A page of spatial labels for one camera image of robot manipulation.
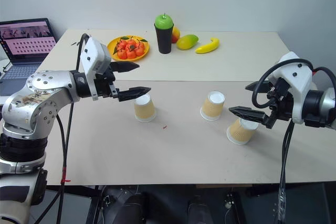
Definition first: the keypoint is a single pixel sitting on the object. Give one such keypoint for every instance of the green yellow toy mango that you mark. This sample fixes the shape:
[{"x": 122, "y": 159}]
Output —
[{"x": 186, "y": 42}]

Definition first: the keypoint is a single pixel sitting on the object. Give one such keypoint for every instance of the dark rounded shape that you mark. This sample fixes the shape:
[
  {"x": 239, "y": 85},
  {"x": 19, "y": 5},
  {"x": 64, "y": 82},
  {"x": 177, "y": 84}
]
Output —
[
  {"x": 198, "y": 209},
  {"x": 135, "y": 208}
]

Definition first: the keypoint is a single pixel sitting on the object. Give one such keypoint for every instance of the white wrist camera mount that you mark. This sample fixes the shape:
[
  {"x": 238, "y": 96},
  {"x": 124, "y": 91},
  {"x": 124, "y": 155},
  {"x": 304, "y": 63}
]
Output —
[
  {"x": 296, "y": 74},
  {"x": 94, "y": 56}
]

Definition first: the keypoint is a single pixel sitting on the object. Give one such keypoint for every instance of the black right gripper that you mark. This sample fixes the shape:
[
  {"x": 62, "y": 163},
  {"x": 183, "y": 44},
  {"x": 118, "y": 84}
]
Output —
[{"x": 281, "y": 104}]

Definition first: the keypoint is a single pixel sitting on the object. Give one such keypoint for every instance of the tan ribbed paper cup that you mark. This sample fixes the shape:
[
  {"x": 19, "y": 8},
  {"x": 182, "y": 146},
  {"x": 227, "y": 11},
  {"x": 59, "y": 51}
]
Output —
[
  {"x": 211, "y": 108},
  {"x": 145, "y": 111},
  {"x": 239, "y": 133}
]

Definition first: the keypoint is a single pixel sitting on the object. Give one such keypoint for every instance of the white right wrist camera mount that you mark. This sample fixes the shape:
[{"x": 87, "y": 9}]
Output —
[{"x": 296, "y": 74}]

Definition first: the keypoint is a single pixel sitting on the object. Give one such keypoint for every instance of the orange toy tangerine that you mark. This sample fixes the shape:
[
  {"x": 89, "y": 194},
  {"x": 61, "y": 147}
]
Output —
[
  {"x": 131, "y": 44},
  {"x": 121, "y": 46},
  {"x": 139, "y": 51},
  {"x": 131, "y": 54},
  {"x": 122, "y": 54},
  {"x": 141, "y": 45}
]

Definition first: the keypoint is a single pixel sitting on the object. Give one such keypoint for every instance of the red yellow toy fruit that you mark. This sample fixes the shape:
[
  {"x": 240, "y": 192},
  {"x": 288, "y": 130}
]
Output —
[{"x": 176, "y": 35}]

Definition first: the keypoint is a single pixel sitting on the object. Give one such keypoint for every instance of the black table frame leg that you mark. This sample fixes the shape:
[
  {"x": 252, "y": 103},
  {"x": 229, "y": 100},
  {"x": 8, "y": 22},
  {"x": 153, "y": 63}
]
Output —
[{"x": 94, "y": 204}]

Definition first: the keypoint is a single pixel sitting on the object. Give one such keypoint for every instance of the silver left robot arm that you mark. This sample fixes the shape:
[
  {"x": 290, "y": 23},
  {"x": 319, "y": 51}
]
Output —
[{"x": 39, "y": 95}]

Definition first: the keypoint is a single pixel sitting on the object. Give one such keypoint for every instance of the green toy apple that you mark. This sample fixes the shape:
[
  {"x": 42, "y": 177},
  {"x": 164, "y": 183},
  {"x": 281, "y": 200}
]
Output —
[{"x": 163, "y": 21}]

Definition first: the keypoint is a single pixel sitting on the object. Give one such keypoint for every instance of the grey open laptop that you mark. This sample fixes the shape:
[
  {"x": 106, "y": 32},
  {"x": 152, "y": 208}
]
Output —
[{"x": 26, "y": 40}]

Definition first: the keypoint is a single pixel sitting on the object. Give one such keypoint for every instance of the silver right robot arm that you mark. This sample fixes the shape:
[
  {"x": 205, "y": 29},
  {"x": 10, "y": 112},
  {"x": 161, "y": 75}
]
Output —
[{"x": 329, "y": 100}]

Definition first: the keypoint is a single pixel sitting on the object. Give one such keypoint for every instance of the yellow plastic plate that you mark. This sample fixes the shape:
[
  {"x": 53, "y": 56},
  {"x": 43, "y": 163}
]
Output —
[{"x": 145, "y": 51}]

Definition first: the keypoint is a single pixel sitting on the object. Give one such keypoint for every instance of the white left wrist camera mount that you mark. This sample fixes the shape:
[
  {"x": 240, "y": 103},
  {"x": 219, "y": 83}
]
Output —
[{"x": 94, "y": 56}]

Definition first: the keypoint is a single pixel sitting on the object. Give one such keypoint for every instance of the black tall cup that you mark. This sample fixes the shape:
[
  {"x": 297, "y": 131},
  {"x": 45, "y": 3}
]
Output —
[{"x": 164, "y": 40}]

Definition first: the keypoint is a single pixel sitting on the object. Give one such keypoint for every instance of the yellow toy banana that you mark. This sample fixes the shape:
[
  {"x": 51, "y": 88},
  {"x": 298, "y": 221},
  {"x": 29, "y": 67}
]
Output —
[{"x": 208, "y": 47}]

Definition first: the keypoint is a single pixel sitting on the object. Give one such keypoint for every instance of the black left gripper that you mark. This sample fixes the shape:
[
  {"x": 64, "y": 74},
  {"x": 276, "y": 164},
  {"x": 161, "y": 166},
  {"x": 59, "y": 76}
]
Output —
[{"x": 105, "y": 85}]

